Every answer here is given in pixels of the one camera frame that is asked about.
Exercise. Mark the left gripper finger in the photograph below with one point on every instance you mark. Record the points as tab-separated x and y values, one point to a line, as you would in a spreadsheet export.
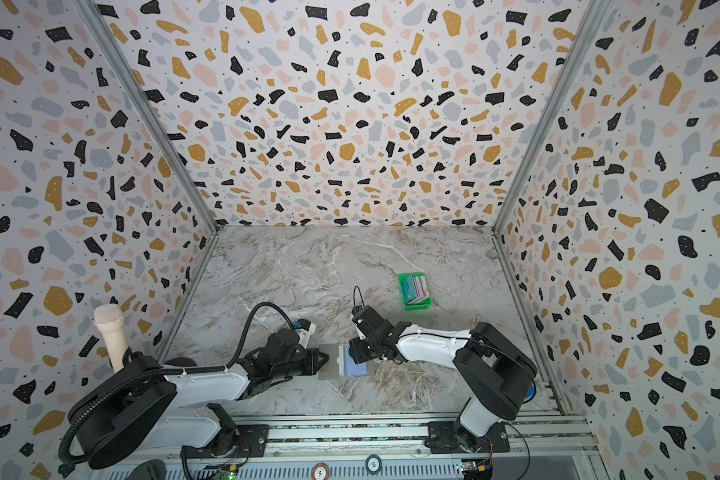
316	356
310	369

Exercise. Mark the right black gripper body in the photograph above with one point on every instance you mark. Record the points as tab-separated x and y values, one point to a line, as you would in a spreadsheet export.
363	343

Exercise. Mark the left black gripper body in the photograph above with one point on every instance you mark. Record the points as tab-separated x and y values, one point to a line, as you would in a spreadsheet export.
291	370

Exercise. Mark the blue credit card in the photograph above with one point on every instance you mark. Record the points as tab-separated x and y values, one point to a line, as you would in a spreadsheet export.
349	368

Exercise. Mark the grey card holder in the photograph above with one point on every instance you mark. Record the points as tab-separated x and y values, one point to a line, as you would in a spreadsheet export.
331	370

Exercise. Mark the green card tray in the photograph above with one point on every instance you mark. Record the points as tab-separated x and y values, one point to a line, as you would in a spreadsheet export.
405	290

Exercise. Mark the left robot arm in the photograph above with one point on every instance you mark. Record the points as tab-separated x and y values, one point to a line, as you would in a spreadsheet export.
147	405

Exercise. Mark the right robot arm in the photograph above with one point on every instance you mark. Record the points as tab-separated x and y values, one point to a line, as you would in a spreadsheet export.
500	376

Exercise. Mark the cards stack in tray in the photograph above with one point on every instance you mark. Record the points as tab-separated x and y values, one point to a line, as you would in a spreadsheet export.
419	292

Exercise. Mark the red round marker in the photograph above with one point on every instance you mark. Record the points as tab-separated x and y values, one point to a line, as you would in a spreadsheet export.
320	472

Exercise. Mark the green round marker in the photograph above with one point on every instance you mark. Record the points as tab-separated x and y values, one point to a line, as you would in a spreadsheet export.
373	464

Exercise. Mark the beige microphone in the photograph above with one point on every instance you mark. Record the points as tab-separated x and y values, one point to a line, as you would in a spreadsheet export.
110	322

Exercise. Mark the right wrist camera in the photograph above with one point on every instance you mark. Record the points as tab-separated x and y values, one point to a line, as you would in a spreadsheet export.
360	321

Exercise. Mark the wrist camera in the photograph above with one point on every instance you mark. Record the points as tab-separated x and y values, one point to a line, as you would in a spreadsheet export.
305	329
360	321

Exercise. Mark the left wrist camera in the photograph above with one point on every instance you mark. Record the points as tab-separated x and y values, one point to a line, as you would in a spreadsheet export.
305	329

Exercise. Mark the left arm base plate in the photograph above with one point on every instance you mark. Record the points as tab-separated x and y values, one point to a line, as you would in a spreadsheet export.
244	442

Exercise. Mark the aluminium mounting rail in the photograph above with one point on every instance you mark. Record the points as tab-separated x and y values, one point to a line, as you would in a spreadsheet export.
543	445

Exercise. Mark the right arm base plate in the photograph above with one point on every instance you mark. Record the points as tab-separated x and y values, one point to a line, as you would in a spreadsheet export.
449	437

